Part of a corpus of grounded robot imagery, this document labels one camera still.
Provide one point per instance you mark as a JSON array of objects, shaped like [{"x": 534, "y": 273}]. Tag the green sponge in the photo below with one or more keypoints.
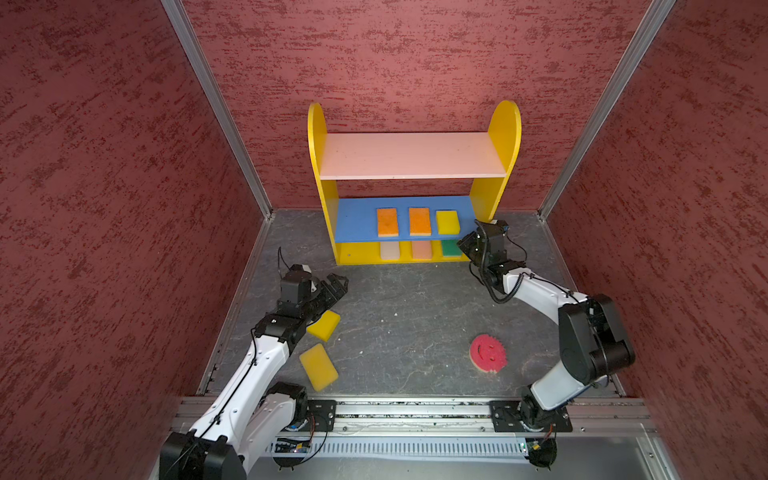
[{"x": 450, "y": 249}]

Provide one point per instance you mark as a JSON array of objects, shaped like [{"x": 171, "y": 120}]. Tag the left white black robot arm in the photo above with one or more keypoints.
[{"x": 235, "y": 431}]

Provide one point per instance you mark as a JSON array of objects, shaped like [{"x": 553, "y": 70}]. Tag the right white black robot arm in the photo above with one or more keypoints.
[{"x": 593, "y": 342}]

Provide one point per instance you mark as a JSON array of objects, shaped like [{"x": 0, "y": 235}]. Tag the small yellow square sponge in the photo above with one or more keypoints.
[{"x": 448, "y": 222}]

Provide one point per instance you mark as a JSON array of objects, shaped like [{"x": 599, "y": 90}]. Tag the left circuit board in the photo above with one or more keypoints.
[{"x": 292, "y": 446}]

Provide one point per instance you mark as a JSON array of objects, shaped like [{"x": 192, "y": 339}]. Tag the circuit board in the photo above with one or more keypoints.
[
  {"x": 541, "y": 447},
  {"x": 292, "y": 446}
]

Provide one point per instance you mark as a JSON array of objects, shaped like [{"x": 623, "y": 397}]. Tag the right circuit board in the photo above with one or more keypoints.
[{"x": 541, "y": 447}]

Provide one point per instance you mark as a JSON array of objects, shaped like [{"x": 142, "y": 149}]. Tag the pink round smiley sponge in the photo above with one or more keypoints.
[{"x": 488, "y": 354}]

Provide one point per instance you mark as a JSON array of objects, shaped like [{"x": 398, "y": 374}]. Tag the aluminium front rail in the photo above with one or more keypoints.
[{"x": 474, "y": 416}]

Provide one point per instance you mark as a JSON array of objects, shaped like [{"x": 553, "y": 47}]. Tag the large yellow sponge front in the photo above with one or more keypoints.
[{"x": 318, "y": 367}]

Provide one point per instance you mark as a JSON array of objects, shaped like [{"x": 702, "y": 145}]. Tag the orange sponge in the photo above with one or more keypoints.
[
  {"x": 419, "y": 222},
  {"x": 387, "y": 223}
]

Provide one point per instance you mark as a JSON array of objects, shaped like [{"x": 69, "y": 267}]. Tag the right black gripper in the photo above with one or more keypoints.
[{"x": 467, "y": 241}]

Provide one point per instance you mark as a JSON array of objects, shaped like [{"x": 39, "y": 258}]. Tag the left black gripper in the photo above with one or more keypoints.
[{"x": 330, "y": 296}]

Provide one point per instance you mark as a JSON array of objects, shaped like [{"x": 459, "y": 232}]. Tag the cream white sponge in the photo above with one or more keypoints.
[{"x": 389, "y": 251}]

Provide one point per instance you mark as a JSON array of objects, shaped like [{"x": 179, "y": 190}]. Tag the yellow shelf unit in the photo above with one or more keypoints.
[{"x": 486, "y": 158}]

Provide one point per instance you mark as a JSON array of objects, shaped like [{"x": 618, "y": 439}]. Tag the salmon pink sponge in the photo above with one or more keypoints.
[{"x": 421, "y": 250}]

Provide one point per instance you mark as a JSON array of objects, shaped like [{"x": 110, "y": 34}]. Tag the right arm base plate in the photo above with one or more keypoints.
[{"x": 510, "y": 415}]

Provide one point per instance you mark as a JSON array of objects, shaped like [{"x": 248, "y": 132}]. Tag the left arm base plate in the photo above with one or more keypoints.
[{"x": 321, "y": 415}]

